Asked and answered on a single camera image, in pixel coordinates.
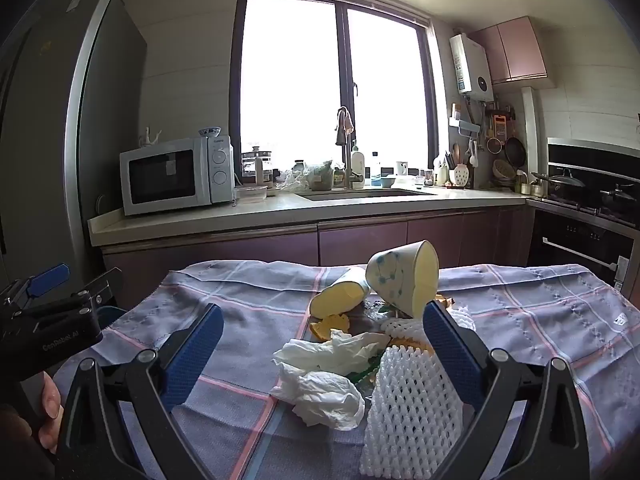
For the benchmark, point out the dark framed window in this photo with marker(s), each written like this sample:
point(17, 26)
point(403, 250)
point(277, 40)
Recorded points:
point(290, 85)

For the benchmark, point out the black built-in oven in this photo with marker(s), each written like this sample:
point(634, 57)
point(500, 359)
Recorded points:
point(575, 245)

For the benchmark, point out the large white foam net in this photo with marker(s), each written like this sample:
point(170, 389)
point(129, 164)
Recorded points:
point(410, 410)

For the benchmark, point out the small orange peel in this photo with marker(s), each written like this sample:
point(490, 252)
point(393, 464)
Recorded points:
point(325, 329)

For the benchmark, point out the white microwave oven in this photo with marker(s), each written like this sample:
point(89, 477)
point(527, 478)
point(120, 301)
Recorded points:
point(165, 175)

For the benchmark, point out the glass kettle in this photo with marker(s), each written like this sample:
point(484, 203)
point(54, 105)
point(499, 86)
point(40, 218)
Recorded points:
point(257, 162)

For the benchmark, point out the orange grater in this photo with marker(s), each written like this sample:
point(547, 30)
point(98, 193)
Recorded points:
point(499, 126)

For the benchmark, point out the grey checked tablecloth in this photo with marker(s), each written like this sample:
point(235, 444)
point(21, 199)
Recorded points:
point(250, 300)

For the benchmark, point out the white water heater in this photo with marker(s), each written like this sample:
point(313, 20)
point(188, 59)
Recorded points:
point(470, 65)

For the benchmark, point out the blue patterned bowl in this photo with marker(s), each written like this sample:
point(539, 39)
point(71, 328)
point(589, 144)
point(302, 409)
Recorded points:
point(210, 132)

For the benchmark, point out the grey wall shelf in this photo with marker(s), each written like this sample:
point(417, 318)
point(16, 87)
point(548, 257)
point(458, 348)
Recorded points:
point(465, 126)

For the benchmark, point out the purple wall cabinet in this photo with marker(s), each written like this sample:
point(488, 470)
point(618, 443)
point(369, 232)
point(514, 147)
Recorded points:
point(515, 50)

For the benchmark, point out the grey refrigerator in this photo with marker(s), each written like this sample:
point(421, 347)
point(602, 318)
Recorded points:
point(50, 135)

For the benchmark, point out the teal plastic bin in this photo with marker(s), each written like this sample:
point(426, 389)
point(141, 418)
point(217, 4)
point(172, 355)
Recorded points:
point(109, 317)

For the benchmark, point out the white shell-shaped scrap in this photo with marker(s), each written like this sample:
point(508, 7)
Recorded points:
point(340, 295)

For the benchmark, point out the blue dotted paper cup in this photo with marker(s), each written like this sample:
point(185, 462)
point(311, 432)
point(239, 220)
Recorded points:
point(400, 280)

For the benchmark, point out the black range hood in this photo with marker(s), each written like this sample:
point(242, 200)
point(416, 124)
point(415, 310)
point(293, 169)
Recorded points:
point(600, 157)

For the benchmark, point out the small blue bowl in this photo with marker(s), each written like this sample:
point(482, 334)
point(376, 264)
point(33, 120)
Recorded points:
point(387, 181)

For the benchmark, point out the person's left hand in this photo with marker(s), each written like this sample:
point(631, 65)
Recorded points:
point(50, 400)

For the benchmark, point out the white tissue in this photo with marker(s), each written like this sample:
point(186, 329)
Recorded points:
point(320, 395)
point(325, 350)

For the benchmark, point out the gold patterned wrapper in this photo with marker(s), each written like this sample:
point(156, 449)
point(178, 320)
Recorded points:
point(443, 301)

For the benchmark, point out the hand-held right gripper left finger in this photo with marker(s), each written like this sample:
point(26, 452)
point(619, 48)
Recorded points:
point(195, 355)

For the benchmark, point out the large orange peel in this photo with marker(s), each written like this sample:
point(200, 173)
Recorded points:
point(411, 344)

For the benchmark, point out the crumpled clear plastic bags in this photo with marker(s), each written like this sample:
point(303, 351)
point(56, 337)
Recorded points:
point(297, 179)

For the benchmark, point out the black pot with lid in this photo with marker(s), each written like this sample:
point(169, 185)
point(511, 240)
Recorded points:
point(560, 184)

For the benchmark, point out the white mug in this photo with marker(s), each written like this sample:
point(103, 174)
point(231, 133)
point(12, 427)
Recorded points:
point(401, 168)

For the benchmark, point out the kitchen sink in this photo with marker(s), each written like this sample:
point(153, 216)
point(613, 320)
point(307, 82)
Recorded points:
point(365, 193)

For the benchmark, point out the hanging metal strainer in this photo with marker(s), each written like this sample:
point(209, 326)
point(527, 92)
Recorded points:
point(494, 145)

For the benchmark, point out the purple kitchen base cabinet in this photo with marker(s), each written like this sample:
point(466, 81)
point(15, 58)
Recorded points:
point(225, 250)

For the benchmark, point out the white dotted utensil holder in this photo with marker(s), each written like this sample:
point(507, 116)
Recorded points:
point(460, 176)

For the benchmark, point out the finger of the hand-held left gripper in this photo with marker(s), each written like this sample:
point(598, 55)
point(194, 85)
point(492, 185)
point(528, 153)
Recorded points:
point(49, 277)
point(102, 282)

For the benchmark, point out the hanging black pan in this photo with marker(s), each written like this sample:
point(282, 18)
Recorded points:
point(515, 151)

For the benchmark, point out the white soap bottle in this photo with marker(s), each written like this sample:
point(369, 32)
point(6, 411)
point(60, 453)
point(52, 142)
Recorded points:
point(357, 162)

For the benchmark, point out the black wok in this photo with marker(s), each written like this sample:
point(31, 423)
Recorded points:
point(620, 199)

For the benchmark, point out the white figurine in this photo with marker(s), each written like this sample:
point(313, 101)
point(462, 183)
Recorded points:
point(152, 136)

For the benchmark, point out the green clear plastic wrapper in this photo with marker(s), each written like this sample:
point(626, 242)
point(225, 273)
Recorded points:
point(364, 374)

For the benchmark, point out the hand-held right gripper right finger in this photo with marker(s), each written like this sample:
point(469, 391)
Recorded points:
point(450, 355)

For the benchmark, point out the metal kitchen faucet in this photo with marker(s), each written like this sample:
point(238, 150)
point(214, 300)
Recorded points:
point(346, 155)

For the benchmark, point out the small white foam net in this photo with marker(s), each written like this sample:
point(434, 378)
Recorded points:
point(400, 329)

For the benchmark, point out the green filled bag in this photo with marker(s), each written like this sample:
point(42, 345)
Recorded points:
point(321, 176)

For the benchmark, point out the clear glass food container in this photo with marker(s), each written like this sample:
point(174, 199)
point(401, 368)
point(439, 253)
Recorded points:
point(250, 193)

